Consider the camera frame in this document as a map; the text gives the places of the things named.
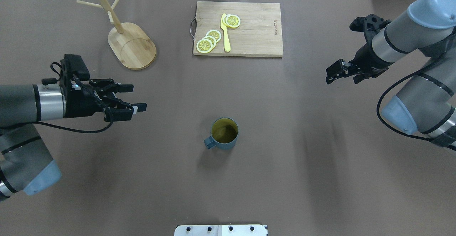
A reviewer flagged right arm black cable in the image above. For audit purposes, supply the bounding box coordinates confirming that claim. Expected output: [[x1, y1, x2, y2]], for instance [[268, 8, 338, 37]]
[[376, 60, 446, 142]]

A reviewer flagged lemon slice top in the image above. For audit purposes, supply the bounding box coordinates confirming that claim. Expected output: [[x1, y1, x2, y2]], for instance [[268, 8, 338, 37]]
[[206, 29, 222, 43]]

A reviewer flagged bamboo cutting board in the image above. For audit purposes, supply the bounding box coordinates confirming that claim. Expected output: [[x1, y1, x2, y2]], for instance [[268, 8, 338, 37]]
[[193, 1, 284, 58]]

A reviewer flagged wooden cup storage rack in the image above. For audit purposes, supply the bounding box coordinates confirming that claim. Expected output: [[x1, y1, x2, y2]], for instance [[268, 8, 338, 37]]
[[76, 0, 157, 70]]

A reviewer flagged lemon slice front pair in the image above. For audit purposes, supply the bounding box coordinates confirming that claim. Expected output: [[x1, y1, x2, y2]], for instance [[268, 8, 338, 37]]
[[224, 14, 241, 28]]

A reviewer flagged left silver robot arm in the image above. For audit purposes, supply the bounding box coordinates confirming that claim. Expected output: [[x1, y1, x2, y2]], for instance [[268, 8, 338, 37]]
[[1, 77, 147, 201]]

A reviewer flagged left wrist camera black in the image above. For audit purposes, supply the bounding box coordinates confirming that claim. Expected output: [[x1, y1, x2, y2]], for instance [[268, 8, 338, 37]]
[[49, 54, 90, 84]]

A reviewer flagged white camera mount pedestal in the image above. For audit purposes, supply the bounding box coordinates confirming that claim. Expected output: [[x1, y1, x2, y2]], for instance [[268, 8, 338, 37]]
[[174, 224, 269, 236]]

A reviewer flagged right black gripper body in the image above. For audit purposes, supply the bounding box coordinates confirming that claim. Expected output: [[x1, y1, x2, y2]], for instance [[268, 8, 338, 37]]
[[341, 43, 390, 84]]

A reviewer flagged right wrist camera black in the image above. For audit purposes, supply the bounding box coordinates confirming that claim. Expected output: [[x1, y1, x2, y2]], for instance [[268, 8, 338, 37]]
[[349, 14, 391, 44]]

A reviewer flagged lemon slice lower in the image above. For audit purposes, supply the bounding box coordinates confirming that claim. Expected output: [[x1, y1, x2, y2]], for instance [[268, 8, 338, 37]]
[[196, 39, 212, 53]]

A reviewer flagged lemon slice middle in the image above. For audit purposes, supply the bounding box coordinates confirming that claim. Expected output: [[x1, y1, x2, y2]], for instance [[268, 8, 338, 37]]
[[202, 36, 217, 49]]

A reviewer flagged blue grey mug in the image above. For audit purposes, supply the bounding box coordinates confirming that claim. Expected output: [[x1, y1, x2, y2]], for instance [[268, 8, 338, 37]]
[[203, 117, 239, 150]]

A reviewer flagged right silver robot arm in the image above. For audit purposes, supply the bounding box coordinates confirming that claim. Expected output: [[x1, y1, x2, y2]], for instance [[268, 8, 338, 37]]
[[326, 0, 455, 150]]

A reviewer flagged yellow plastic knife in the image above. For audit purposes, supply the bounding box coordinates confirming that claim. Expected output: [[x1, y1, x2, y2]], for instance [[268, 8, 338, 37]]
[[220, 13, 231, 52]]

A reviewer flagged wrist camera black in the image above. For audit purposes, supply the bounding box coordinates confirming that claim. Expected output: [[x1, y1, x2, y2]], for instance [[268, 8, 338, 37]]
[[49, 54, 90, 84], [349, 14, 391, 44]]

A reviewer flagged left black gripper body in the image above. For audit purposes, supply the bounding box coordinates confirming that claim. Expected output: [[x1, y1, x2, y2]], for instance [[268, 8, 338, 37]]
[[62, 79, 133, 122]]

